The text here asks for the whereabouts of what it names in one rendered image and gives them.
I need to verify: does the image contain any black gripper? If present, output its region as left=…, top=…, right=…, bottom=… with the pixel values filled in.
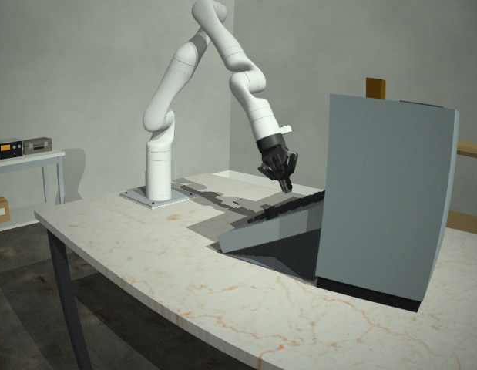
left=256, top=133, right=298, bottom=193

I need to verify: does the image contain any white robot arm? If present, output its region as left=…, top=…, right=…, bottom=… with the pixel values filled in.
left=143, top=0, right=292, bottom=201

